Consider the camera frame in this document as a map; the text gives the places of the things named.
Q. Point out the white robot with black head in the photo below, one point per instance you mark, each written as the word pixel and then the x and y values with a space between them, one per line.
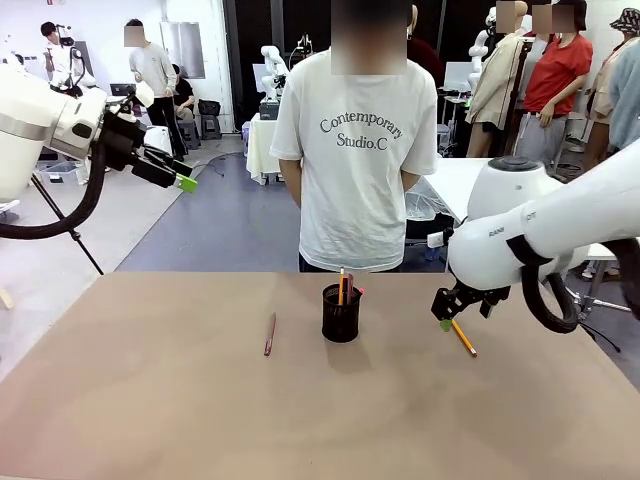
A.
pixel 79 57

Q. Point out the clear plastic bag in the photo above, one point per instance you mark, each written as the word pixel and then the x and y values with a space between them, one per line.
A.
pixel 430 200

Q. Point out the white plastic stool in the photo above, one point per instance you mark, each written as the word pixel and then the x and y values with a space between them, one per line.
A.
pixel 444 137

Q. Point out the person in white shirt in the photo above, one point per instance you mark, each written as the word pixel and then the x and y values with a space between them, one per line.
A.
pixel 57 60

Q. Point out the dark plastic stool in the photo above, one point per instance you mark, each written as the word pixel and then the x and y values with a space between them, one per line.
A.
pixel 211 129

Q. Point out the figure in red shirt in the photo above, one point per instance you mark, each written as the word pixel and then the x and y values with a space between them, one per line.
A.
pixel 557 75

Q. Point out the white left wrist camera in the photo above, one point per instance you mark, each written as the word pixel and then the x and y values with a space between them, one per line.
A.
pixel 144 95

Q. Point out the white air purifier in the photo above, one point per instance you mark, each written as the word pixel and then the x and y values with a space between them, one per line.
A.
pixel 160 140

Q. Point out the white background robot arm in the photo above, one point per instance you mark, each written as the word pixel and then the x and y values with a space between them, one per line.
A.
pixel 272 62

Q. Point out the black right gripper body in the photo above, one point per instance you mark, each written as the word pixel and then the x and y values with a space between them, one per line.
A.
pixel 482 294

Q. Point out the person in white t-shirt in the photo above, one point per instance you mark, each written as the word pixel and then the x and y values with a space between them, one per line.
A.
pixel 355 175

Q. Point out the black mesh pen holder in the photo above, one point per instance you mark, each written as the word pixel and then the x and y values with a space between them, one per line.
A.
pixel 341 322

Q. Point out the yellow pencil with pink eraser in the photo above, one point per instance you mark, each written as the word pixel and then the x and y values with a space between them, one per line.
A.
pixel 465 341

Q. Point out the dark red pen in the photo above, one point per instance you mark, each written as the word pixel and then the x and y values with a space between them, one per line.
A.
pixel 270 334

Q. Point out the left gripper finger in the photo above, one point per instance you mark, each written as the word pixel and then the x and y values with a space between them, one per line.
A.
pixel 165 159
pixel 160 175

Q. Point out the grey plastic stool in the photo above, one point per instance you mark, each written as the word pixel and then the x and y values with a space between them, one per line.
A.
pixel 192 135

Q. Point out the wooden stick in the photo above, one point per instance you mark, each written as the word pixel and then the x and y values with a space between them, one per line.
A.
pixel 6 299

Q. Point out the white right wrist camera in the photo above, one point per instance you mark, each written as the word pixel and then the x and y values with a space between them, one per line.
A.
pixel 436 240

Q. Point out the person light shirt black trousers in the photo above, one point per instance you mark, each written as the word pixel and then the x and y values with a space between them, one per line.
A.
pixel 152 65

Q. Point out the black equipment stand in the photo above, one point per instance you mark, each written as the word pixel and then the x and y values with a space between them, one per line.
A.
pixel 302 47

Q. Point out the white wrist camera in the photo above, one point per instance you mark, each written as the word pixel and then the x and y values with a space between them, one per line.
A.
pixel 144 95
pixel 436 240

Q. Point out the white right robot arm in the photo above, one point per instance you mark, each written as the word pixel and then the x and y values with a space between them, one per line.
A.
pixel 500 250

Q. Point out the black bag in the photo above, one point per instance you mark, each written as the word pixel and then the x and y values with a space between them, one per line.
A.
pixel 210 107

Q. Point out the dark equipment box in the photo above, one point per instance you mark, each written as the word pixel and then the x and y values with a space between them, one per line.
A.
pixel 269 110

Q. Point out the metal wall panel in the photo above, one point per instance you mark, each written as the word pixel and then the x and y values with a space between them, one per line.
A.
pixel 187 50

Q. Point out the black tripod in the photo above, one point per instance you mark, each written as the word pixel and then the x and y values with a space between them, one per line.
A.
pixel 75 235

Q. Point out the table with white cloth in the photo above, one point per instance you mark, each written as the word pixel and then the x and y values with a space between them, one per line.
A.
pixel 260 150

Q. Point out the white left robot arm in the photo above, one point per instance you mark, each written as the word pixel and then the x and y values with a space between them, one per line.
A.
pixel 25 135

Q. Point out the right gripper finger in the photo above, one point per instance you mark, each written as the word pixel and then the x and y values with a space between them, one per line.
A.
pixel 446 305
pixel 486 307

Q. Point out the metal light stand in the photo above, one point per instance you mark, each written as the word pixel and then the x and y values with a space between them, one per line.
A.
pixel 595 305

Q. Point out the dark monitor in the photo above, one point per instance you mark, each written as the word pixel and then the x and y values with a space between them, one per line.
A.
pixel 122 90

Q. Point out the seated person in black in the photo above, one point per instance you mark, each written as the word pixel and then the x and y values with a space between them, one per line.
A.
pixel 185 95

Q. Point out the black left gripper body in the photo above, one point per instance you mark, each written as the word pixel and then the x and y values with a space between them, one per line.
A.
pixel 122 140

